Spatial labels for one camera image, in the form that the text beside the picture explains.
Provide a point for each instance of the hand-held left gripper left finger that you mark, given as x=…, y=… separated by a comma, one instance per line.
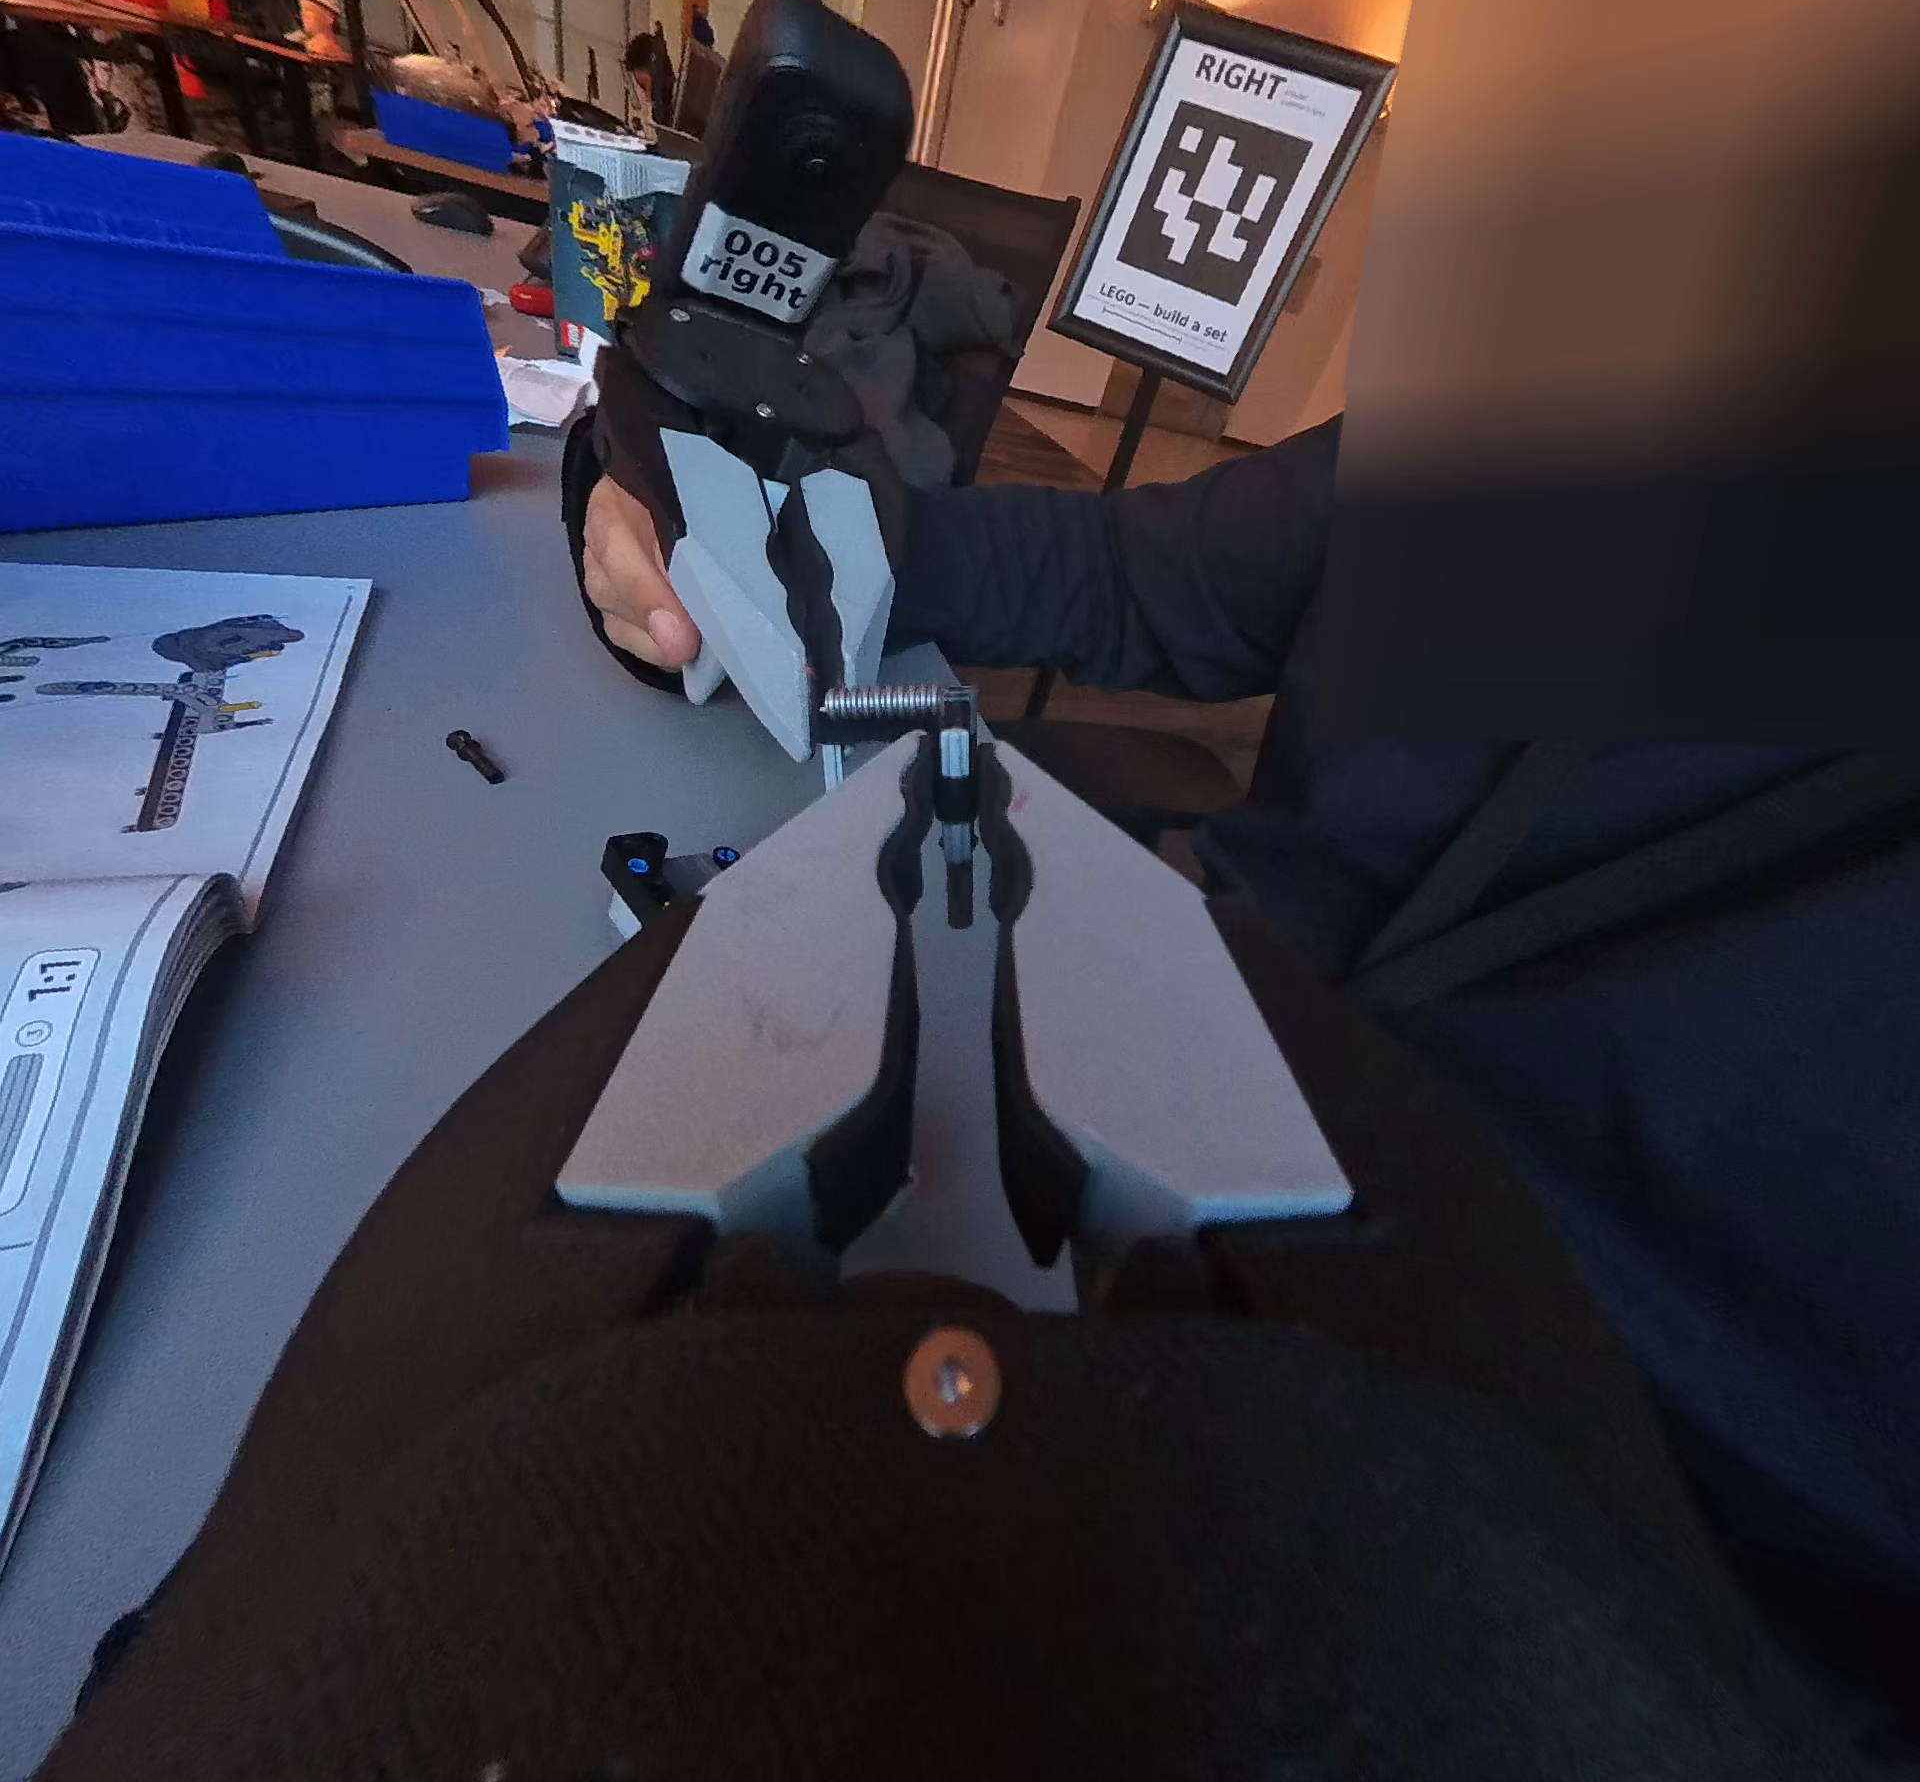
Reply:
x=737, y=1048

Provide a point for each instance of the dark jacket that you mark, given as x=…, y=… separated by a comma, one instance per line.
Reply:
x=932, y=312

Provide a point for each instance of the black chair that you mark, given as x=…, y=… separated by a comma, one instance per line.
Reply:
x=1045, y=253
x=1126, y=776

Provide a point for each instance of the lego box yellow machine picture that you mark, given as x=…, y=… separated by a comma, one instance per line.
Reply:
x=600, y=253

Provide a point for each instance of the small red object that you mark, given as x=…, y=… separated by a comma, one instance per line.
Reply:
x=532, y=297

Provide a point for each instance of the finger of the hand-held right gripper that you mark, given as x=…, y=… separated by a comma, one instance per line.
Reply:
x=727, y=567
x=864, y=553

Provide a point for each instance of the black computer mouse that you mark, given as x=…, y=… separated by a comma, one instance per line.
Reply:
x=451, y=213

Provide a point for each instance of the person's right forearm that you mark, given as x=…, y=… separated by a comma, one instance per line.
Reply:
x=1126, y=582

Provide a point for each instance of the lego instruction booklet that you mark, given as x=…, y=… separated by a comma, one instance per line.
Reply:
x=150, y=761

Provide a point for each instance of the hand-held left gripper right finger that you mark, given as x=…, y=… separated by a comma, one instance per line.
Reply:
x=1186, y=1048

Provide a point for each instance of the blue plastic bin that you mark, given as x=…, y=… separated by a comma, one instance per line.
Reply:
x=225, y=371
x=451, y=130

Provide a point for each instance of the white crumpled paper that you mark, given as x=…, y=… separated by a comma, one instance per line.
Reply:
x=542, y=391

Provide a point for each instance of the framed marker sign on stand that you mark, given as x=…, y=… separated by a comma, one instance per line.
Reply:
x=1217, y=207

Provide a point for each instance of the person's right hand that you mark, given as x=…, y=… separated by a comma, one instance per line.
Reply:
x=631, y=567

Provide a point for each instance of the person's dark clothing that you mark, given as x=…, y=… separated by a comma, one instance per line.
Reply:
x=1649, y=1061

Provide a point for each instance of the long black lego pin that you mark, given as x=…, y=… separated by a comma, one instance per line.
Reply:
x=478, y=758

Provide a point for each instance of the grey and black lego assembly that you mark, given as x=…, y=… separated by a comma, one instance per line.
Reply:
x=638, y=865

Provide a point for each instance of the lego shock absorber with spring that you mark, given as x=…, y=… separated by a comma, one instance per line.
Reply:
x=885, y=703

